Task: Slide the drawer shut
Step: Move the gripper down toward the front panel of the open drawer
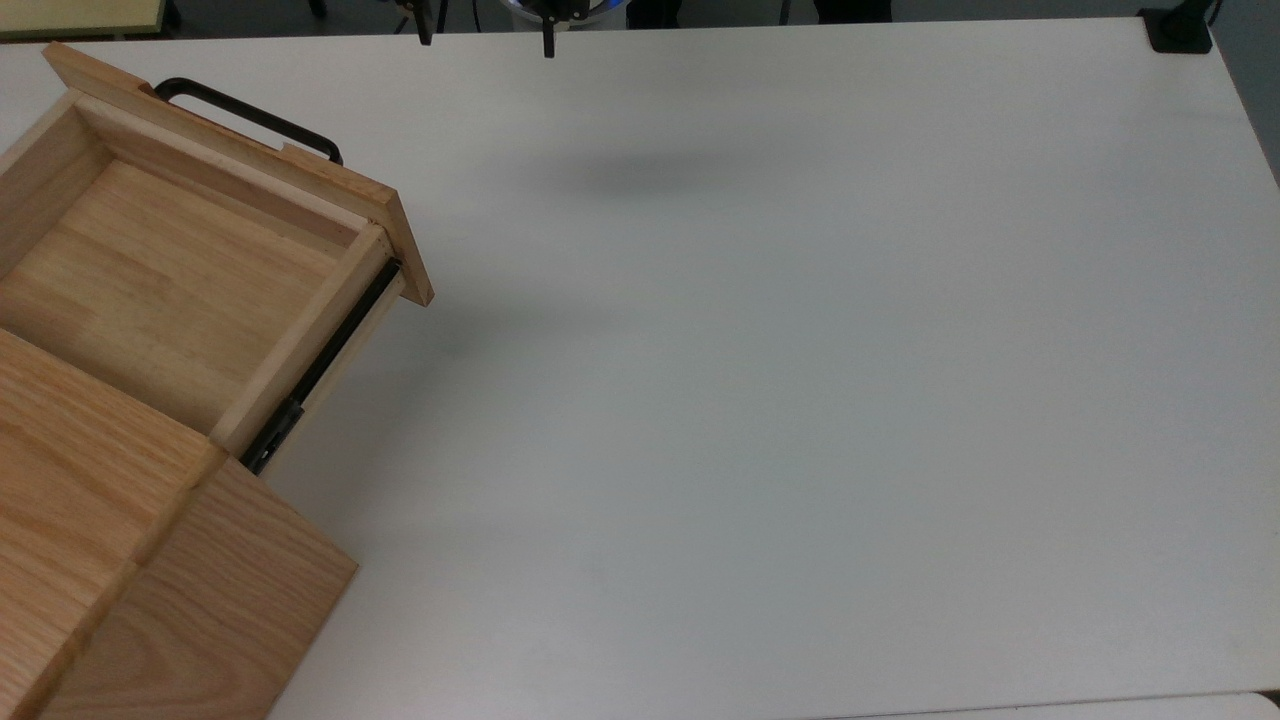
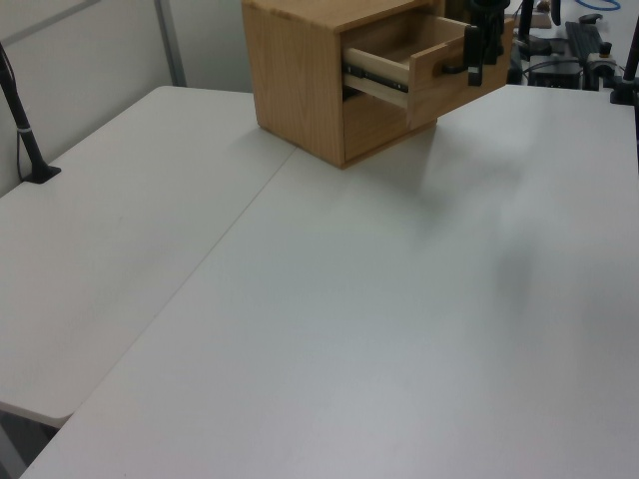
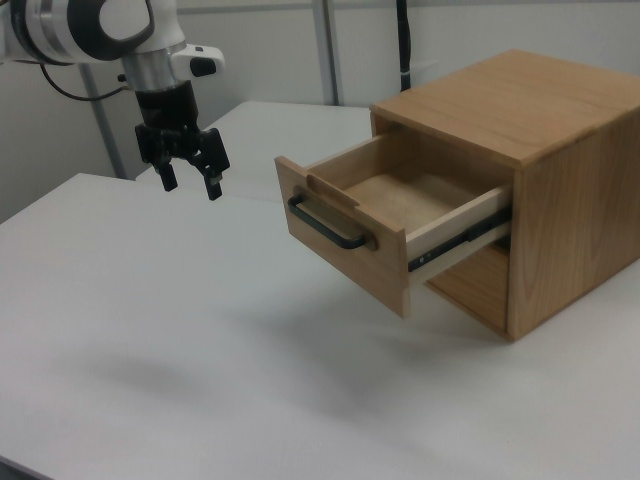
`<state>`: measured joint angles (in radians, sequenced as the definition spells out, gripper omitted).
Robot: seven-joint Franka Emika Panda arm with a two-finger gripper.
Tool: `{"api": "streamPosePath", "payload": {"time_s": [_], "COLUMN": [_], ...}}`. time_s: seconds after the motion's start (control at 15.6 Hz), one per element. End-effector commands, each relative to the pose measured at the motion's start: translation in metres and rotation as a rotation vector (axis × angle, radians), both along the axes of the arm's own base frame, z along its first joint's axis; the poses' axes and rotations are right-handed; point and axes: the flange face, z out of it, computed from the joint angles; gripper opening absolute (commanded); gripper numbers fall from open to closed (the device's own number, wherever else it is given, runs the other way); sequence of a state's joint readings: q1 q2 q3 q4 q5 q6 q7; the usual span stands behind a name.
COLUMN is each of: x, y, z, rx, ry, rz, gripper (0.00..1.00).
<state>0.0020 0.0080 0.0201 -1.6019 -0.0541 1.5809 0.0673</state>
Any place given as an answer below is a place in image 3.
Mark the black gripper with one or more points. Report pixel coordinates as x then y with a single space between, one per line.
167 107

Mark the wooden drawer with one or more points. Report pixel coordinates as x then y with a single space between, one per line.
340 265

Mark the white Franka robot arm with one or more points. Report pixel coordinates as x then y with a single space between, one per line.
55 30

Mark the wooden drawer cabinet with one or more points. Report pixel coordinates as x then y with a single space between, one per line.
575 225

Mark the grey partition frame post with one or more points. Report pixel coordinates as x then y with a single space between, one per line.
102 130
330 50

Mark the black drawer slide rail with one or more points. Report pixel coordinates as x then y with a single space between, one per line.
450 244

